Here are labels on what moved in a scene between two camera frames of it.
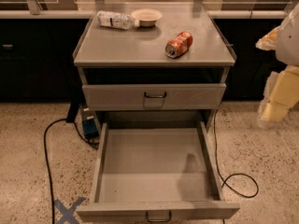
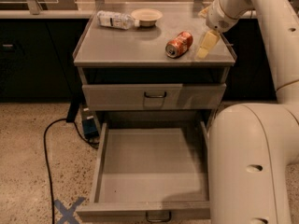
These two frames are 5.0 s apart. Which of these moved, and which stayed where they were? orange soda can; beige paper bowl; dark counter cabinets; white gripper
Moved: white gripper
Stayed: orange soda can; dark counter cabinets; beige paper bowl
